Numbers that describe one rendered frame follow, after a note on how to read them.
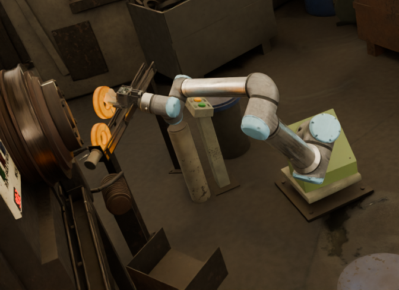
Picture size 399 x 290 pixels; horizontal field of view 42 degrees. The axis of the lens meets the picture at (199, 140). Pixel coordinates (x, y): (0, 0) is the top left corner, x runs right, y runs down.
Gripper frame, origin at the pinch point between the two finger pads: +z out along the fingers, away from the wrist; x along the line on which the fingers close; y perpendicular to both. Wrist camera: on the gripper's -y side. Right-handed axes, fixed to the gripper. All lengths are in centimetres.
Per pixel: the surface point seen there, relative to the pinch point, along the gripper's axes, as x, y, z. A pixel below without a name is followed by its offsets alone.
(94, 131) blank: 4.0, -17.4, 4.8
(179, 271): 74, -16, -61
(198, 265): 70, -14, -67
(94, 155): 13.1, -24.9, 1.4
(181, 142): -30, -42, -29
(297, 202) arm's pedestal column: -26, -66, -97
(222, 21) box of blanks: -196, -45, -11
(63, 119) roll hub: 55, 28, -13
